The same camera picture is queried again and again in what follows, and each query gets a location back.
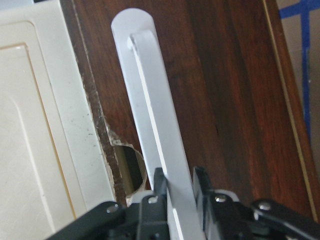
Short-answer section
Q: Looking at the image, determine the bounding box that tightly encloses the dark brown wooden drawer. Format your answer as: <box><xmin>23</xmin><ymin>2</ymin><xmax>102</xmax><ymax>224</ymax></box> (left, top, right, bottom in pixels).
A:
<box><xmin>60</xmin><ymin>0</ymin><xmax>320</xmax><ymax>221</ymax></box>

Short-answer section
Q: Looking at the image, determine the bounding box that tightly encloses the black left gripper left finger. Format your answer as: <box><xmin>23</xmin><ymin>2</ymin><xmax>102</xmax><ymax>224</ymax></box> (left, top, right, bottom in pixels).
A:
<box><xmin>136</xmin><ymin>167</ymin><xmax>170</xmax><ymax>240</ymax></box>

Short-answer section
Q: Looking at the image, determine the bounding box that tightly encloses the white drawer handle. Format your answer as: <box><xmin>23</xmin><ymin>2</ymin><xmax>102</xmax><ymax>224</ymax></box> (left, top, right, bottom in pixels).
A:
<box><xmin>111</xmin><ymin>8</ymin><xmax>205</xmax><ymax>240</ymax></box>

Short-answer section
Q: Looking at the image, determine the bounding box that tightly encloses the cream plastic cabinet top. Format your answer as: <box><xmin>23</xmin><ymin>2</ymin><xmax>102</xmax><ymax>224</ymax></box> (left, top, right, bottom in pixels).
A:
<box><xmin>0</xmin><ymin>0</ymin><xmax>115</xmax><ymax>240</ymax></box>

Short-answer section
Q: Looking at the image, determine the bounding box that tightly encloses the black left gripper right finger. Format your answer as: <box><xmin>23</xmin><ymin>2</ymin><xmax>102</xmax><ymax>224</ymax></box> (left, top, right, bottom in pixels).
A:
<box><xmin>193</xmin><ymin>166</ymin><xmax>253</xmax><ymax>240</ymax></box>

